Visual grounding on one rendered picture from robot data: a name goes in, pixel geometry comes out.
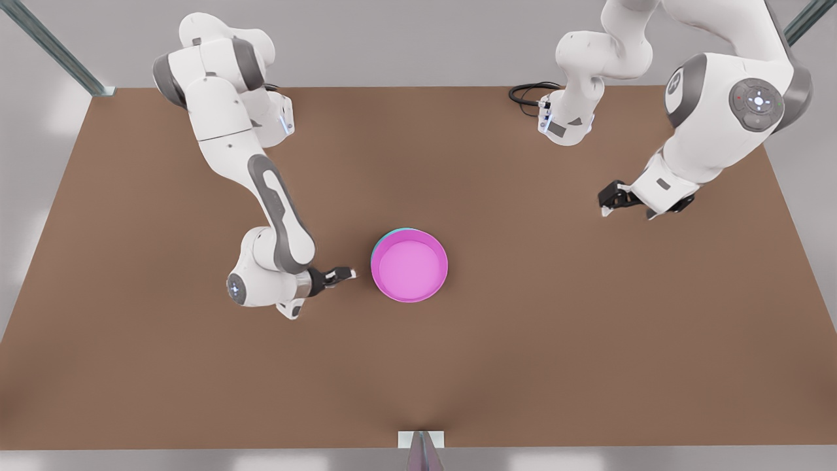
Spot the blue plate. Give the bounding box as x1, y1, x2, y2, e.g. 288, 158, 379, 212
372, 227, 420, 257

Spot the pink plate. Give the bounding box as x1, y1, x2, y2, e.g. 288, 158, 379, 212
371, 229, 449, 304

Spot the silver frame post with foot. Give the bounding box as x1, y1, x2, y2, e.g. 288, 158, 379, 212
398, 430, 445, 471

